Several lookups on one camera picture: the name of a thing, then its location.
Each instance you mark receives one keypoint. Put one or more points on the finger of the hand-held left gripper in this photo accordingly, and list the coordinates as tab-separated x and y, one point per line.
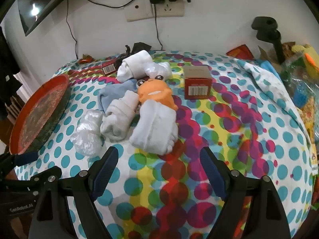
30	180
25	158

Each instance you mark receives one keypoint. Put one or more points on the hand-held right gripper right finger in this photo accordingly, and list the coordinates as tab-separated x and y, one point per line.
211	171

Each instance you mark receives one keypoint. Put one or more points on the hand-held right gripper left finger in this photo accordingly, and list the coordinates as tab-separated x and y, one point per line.
104	169

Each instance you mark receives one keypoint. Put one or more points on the round red tray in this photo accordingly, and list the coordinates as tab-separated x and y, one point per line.
35	114

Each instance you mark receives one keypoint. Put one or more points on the white sock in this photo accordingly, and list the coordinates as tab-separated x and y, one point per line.
132	66
117	122

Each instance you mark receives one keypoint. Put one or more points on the white cloth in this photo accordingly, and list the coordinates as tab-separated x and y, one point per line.
154	129

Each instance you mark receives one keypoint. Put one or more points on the light blue sock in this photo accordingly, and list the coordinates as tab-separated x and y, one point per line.
114	90

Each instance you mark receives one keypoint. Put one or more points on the gold and red box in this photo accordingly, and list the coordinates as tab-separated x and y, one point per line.
198	84

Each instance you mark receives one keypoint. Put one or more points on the orange plush toy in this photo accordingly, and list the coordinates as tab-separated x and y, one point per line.
154	94

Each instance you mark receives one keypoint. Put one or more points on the polka dot tablecloth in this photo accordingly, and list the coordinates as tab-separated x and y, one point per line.
224	129

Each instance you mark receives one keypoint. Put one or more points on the wooden chair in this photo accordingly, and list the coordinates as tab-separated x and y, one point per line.
13	110

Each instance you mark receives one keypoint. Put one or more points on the black hanging garment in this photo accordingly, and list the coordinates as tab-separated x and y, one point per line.
7	62

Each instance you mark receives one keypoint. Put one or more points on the small red barcode box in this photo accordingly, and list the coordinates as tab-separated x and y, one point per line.
109	69

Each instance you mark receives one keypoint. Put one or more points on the red candy wrapper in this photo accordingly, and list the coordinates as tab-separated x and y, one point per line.
86	60

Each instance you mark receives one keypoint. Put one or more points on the blue cloth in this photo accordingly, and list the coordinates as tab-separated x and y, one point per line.
268	66

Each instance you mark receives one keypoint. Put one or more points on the red snack packet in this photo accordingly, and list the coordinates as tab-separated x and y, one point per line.
240	52

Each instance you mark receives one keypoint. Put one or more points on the clear bag of colourful toys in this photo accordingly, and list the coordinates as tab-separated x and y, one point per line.
301	84

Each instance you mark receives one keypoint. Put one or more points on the black pouch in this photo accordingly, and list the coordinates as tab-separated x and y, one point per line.
141	47

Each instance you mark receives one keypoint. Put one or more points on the brown cardboard box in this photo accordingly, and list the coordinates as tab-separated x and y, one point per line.
264	52

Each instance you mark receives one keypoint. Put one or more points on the black clamp stand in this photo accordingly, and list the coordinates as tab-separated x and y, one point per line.
266	29

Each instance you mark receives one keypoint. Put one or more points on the dark framed glass panel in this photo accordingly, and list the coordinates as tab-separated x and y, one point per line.
44	2

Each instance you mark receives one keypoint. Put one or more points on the white single outlet plate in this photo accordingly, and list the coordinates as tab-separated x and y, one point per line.
138	10

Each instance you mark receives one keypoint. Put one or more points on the white multi outlet plate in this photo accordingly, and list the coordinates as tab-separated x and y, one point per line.
172	8

